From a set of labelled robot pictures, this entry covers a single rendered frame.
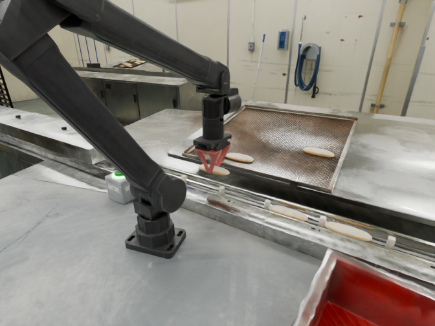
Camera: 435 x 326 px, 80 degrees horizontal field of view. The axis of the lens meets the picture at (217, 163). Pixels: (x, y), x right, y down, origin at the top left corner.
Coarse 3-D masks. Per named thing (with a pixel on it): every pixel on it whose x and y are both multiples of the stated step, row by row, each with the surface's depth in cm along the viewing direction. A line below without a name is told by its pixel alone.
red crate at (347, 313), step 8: (328, 304) 46; (336, 304) 46; (328, 312) 45; (336, 312) 45; (344, 312) 45; (352, 312) 45; (320, 320) 43; (328, 320) 43; (336, 320) 43; (344, 320) 43; (352, 320) 43; (360, 320) 43; (368, 320) 43
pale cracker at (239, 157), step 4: (228, 156) 88; (232, 156) 87; (236, 156) 87; (240, 156) 87; (244, 156) 87; (248, 156) 86; (240, 160) 86; (244, 160) 85; (248, 160) 85; (252, 160) 85
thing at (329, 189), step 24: (264, 120) 112; (288, 120) 110; (312, 120) 107; (192, 144) 96; (264, 144) 94; (288, 144) 93; (336, 144) 89; (240, 168) 81; (288, 168) 80; (312, 168) 79; (336, 168) 77
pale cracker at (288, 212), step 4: (272, 208) 68; (276, 208) 67; (280, 208) 67; (284, 208) 67; (288, 208) 67; (276, 212) 66; (280, 212) 66; (284, 212) 66; (288, 212) 66; (292, 212) 66; (296, 212) 66; (300, 212) 66; (288, 216) 65; (292, 216) 64; (296, 216) 64; (300, 216) 64; (304, 216) 65; (300, 220) 64; (304, 220) 64
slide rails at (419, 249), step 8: (176, 176) 86; (200, 184) 81; (208, 184) 81; (232, 192) 77; (248, 200) 73; (256, 200) 73; (264, 200) 73; (264, 208) 69; (312, 216) 66; (368, 232) 60; (376, 240) 58; (384, 240) 58; (408, 248) 55; (416, 248) 55; (424, 248) 55; (416, 256) 53; (432, 256) 53
